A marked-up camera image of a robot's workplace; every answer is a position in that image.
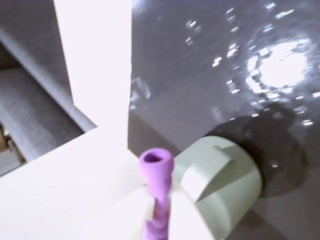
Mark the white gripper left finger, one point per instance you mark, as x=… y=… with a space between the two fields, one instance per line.
x=70 y=195

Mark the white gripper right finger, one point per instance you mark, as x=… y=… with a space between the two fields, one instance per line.
x=186 y=220

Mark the black glossy mat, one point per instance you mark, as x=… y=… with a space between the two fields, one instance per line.
x=200 y=75

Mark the steel mug sage green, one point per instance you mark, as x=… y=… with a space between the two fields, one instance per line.
x=225 y=185

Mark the purple ribbed pen grip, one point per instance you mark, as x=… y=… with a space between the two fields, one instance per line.
x=156 y=170

